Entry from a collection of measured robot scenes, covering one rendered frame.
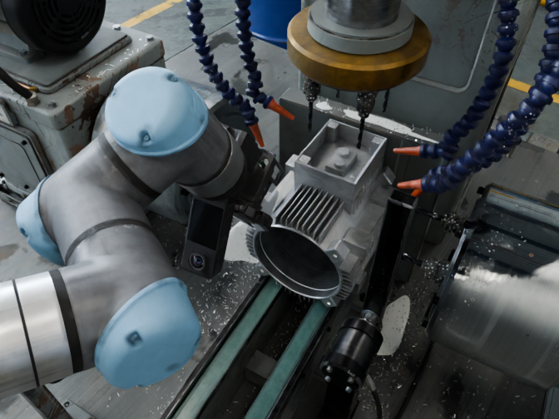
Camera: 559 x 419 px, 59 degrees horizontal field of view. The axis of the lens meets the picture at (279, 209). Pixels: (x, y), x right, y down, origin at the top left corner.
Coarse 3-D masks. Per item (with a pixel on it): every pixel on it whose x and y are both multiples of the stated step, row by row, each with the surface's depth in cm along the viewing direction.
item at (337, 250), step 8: (384, 168) 80; (384, 176) 79; (392, 176) 80; (384, 184) 80; (272, 216) 74; (336, 240) 70; (328, 248) 70; (336, 248) 69; (344, 248) 70; (336, 256) 70; (344, 256) 70; (256, 264) 83; (264, 272) 83; (328, 304) 79; (336, 304) 78
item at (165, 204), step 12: (192, 84) 85; (108, 96) 84; (204, 96) 81; (216, 96) 82; (216, 108) 80; (228, 108) 83; (96, 120) 84; (228, 120) 83; (240, 120) 87; (96, 132) 84; (252, 132) 94; (168, 192) 79; (180, 192) 79; (156, 204) 83; (168, 204) 81; (180, 204) 80; (168, 216) 85; (180, 216) 83
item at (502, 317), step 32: (480, 192) 73; (512, 192) 68; (448, 224) 75; (480, 224) 63; (512, 224) 62; (544, 224) 62; (448, 256) 80; (480, 256) 62; (512, 256) 61; (544, 256) 60; (448, 288) 63; (480, 288) 61; (512, 288) 60; (544, 288) 59; (448, 320) 64; (480, 320) 62; (512, 320) 60; (544, 320) 59; (480, 352) 65; (512, 352) 62; (544, 352) 60; (544, 384) 63
